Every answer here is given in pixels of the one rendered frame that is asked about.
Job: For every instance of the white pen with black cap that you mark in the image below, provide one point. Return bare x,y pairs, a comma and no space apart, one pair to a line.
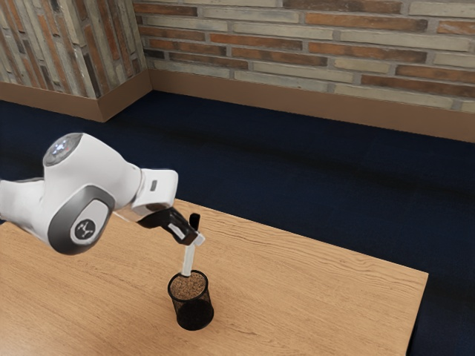
187,261

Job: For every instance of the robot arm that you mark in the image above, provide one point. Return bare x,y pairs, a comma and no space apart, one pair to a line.
85,178

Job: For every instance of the black mesh pen holder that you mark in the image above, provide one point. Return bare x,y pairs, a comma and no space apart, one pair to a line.
193,308

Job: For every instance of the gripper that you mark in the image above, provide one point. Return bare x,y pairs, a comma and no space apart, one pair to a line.
159,218

